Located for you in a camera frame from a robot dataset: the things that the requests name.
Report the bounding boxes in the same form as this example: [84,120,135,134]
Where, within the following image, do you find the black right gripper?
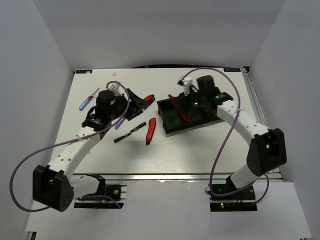
[177,88,207,115]

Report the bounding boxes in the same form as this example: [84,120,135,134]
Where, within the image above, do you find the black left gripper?
[107,88,151,121]

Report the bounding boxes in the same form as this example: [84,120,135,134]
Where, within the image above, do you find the red folding knife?
[145,117,157,146]
[143,94,154,102]
[168,94,192,122]

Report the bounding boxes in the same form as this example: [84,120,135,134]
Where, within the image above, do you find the blue handled screwdriver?
[78,87,100,111]
[114,118,125,130]

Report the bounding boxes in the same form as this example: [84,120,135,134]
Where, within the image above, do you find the black green precision screwdriver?
[130,121,147,134]
[113,132,131,144]

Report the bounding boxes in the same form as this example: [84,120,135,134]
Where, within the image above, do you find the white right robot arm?
[178,75,287,200]

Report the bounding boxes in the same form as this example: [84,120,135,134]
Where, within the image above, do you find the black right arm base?
[205,178,258,213]

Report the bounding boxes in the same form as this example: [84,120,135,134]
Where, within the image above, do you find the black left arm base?
[70,174,127,209]

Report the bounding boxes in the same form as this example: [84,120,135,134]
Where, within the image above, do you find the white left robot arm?
[32,87,155,212]

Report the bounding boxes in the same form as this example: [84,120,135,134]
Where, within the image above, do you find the blue table label right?
[223,68,242,73]

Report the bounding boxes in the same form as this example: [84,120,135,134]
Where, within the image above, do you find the blue table label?
[75,69,93,74]
[223,68,242,73]

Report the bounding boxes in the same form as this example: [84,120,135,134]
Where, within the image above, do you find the blue table label left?
[75,69,93,74]

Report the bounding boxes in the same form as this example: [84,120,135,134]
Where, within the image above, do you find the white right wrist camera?
[177,76,193,96]

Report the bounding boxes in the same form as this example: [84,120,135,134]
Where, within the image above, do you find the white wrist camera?
[108,83,122,96]
[177,76,193,96]

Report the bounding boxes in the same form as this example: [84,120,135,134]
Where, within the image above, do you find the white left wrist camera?
[108,83,122,96]

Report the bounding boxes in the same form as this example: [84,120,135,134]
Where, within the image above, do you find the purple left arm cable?
[9,81,132,213]

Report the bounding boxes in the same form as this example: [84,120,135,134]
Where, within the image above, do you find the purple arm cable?
[182,67,270,207]
[9,81,132,213]

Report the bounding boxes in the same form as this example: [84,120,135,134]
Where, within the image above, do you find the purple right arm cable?
[182,67,270,207]

